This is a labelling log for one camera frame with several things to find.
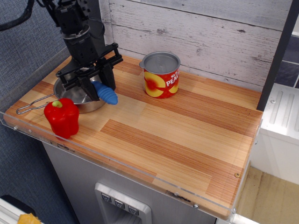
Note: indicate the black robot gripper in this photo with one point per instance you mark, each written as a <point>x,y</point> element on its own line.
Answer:
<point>86,63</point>

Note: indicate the blue handled metal fork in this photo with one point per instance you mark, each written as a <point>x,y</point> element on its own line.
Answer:
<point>105,93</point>

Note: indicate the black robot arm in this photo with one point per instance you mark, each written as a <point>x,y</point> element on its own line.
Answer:
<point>70,17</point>

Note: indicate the stainless steel pot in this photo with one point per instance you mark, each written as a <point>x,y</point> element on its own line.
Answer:
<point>76,94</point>

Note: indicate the red toy bell pepper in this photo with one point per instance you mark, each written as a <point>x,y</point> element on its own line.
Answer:
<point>63,117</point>

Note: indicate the sliced peaches can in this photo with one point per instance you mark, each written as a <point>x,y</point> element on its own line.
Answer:
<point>160,74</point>

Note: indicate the grey toy fridge cabinet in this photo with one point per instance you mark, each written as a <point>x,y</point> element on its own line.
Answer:
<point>79,176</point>

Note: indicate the silver dispenser panel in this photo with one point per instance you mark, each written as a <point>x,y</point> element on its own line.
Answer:
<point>118,208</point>

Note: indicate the yellow object at corner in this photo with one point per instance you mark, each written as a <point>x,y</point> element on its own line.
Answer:
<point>28,219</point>

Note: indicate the white toy sink unit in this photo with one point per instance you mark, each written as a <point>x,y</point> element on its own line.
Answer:
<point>276,149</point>

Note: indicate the dark grey left post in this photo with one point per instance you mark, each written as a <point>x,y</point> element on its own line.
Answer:
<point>95,22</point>

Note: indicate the dark grey post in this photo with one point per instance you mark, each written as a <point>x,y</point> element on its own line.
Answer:
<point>279,54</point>
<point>95,22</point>

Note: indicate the dark grey right post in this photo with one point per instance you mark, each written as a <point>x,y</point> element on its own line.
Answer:
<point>279,54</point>

